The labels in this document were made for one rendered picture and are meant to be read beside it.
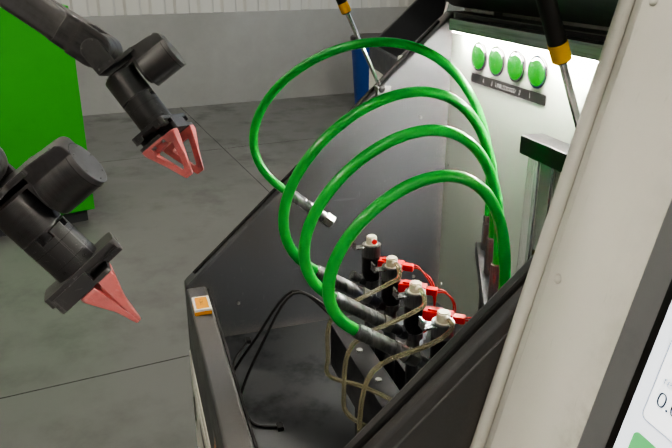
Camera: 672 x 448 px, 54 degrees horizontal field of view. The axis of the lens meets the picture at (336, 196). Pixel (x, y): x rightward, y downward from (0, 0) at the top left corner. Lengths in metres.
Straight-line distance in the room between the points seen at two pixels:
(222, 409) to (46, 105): 3.34
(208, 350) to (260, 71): 6.73
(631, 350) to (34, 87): 3.82
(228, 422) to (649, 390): 0.58
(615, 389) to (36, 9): 0.98
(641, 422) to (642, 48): 0.30
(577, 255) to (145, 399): 2.20
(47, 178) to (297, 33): 7.11
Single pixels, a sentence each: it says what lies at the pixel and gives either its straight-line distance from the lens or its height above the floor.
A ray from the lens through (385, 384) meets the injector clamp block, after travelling 0.97.
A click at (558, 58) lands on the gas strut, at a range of 0.67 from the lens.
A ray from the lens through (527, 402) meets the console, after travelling 0.69.
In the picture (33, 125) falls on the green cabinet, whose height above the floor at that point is 0.65.
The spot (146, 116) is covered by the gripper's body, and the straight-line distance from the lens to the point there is 1.12.
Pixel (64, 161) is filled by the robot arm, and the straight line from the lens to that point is 0.78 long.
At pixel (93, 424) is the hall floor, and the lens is 2.61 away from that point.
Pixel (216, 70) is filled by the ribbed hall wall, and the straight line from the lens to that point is 7.59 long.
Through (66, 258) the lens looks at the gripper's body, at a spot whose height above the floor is 1.23.
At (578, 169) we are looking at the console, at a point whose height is 1.36.
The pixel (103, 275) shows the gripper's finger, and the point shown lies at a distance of 0.81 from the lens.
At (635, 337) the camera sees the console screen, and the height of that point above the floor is 1.26.
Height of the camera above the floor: 1.54
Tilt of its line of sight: 20 degrees down
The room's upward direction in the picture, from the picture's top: straight up
